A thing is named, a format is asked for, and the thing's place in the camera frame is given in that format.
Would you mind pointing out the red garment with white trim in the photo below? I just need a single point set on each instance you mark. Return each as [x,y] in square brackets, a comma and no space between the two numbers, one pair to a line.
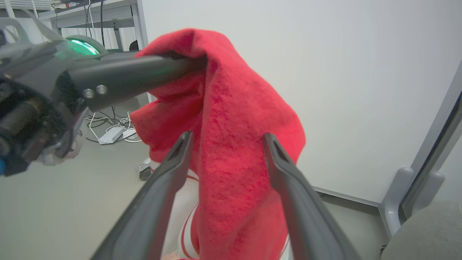
[234,144]

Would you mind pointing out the grey partition foot with caster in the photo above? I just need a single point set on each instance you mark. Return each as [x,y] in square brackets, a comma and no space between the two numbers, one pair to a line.
[143,164]

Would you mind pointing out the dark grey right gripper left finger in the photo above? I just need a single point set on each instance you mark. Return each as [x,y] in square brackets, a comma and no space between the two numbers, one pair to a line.
[151,202]

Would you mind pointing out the black caster wheel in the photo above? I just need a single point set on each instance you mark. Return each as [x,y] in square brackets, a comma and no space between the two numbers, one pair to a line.
[145,174]

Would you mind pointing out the grey fabric sofa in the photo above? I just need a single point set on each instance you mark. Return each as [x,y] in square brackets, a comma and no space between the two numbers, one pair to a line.
[429,234]

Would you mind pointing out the small white power adapter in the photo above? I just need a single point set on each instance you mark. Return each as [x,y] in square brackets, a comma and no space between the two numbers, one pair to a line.
[129,133]

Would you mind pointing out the large white partition panel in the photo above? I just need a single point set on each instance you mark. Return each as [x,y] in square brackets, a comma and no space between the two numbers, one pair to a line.
[325,72]

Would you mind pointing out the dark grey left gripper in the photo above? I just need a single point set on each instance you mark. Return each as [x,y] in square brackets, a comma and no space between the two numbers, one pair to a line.
[32,90]

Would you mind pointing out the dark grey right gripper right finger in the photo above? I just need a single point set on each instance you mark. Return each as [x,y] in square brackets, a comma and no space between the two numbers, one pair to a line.
[306,216]

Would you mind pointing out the grey metal desk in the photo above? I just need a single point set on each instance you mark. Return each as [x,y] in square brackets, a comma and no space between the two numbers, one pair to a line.
[94,14]

